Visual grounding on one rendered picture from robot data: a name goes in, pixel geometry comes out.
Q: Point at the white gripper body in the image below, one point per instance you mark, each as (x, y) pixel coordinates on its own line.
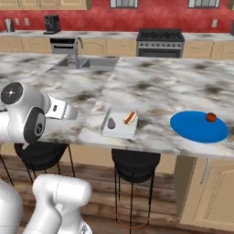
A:
(62, 111)

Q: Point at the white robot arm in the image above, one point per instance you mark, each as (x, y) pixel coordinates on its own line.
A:
(27, 122)

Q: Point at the clear tupperware container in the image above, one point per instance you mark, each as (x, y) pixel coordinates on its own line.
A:
(119, 123)

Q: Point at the large blue plate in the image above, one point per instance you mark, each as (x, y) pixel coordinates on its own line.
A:
(198, 126)

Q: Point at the black bar stool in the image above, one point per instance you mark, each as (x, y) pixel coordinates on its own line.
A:
(135, 167)
(41, 155)

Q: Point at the dark purple eggplant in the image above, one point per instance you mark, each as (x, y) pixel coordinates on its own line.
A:
(111, 123)

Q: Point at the steel sink basin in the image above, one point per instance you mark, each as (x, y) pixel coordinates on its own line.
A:
(88, 63)

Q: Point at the silver tap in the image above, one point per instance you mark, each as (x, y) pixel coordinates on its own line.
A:
(77, 48)

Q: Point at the steel dishwasher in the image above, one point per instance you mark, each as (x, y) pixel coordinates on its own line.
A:
(63, 45)

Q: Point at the hot dog in bun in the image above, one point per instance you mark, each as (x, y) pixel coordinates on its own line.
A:
(129, 118)

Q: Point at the beige base cupboard run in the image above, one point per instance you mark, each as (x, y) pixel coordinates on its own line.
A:
(115, 46)

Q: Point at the black coffee machine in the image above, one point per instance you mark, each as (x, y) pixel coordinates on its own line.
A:
(51, 23)

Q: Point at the black stove with oven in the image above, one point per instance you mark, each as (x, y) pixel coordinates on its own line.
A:
(160, 42)

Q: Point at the white framed window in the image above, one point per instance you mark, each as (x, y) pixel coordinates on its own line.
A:
(204, 3)
(123, 3)

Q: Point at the red tomato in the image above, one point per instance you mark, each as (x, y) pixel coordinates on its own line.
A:
(211, 117)

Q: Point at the beige island cupboard door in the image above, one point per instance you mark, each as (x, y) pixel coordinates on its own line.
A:
(213, 195)

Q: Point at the beige wall cupboard run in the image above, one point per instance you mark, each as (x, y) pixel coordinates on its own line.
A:
(45, 4)

